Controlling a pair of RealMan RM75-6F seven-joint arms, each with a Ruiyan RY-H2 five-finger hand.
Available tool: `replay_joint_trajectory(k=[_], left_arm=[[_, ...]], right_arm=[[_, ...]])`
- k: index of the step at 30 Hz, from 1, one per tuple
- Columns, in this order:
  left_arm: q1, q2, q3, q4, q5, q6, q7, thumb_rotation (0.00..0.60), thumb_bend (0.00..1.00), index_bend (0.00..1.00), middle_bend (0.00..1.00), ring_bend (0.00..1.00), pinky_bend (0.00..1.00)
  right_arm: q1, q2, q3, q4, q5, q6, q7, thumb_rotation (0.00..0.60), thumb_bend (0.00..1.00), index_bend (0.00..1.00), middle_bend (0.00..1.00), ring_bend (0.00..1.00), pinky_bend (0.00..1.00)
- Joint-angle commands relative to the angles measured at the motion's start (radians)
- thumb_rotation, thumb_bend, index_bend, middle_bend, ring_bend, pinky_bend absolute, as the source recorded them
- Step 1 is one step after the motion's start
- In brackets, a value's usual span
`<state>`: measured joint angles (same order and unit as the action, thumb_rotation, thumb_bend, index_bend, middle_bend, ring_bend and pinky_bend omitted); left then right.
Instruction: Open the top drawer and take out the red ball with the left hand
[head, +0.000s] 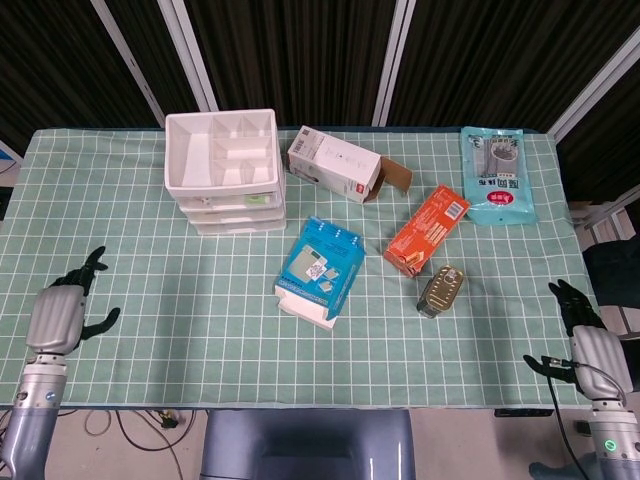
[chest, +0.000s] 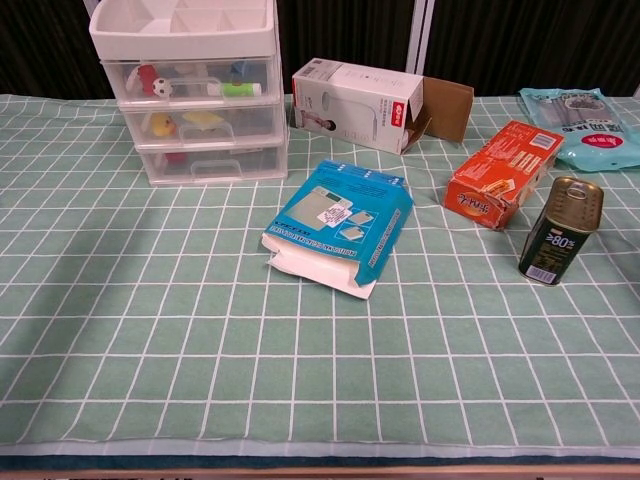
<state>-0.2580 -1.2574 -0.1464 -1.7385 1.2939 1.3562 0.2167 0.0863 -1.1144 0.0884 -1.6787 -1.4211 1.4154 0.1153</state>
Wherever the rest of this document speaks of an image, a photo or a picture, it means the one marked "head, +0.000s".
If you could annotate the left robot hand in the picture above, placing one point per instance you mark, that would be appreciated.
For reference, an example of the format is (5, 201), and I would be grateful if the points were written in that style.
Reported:
(55, 320)

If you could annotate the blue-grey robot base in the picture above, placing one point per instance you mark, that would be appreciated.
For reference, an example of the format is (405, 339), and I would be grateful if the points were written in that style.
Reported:
(300, 435)

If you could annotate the white partition post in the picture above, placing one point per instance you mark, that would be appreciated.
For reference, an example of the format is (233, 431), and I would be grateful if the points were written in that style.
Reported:
(595, 95)
(187, 55)
(395, 60)
(130, 65)

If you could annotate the teal snack bag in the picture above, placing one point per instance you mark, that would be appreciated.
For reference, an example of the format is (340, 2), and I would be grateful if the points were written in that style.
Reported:
(495, 200)

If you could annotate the green checked tablecloth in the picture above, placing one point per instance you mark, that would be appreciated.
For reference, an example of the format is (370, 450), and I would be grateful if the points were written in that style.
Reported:
(150, 300)

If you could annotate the white drawer organizer frame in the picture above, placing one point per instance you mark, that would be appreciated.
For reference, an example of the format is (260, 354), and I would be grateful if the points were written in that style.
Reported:
(192, 150)

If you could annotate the white cardboard box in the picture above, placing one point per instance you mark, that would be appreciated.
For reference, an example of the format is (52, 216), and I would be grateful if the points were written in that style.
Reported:
(340, 160)

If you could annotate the yellow black plug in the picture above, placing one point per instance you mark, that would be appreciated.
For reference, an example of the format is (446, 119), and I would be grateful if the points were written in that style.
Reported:
(168, 419)

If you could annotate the orange carton box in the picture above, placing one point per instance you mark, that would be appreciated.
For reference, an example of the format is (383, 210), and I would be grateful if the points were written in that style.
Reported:
(430, 230)

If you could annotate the clear drawer with blue clip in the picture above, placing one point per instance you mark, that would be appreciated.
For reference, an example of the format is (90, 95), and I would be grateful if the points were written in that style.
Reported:
(225, 201)

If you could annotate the black chair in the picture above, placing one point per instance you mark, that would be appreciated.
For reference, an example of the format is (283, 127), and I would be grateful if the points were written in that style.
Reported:
(612, 275)

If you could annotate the blue white board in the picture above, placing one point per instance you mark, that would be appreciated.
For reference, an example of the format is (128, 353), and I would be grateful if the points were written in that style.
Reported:
(7, 160)

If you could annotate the black pleated curtain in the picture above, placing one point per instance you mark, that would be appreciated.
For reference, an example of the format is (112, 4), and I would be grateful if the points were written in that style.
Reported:
(300, 50)

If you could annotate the black table control panel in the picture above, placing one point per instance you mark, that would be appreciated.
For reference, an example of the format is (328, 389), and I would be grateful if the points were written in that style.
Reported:
(522, 412)

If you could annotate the clear drawer with yellow toys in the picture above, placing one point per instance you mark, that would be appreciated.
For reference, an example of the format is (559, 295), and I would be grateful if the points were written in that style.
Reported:
(230, 215)

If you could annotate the blue scale box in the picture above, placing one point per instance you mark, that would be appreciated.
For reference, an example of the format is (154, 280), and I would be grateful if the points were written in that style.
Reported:
(320, 260)

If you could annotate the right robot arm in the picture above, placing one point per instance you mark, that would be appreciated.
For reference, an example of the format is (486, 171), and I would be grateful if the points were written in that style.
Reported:
(610, 440)

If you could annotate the green marker pen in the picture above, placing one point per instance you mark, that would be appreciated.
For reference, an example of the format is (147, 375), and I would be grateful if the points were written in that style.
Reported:
(257, 200)

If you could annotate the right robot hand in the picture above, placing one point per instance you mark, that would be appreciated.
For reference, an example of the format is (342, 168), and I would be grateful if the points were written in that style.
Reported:
(600, 360)

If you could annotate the grey metal stand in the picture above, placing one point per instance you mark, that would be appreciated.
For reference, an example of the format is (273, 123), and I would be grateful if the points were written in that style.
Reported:
(607, 210)

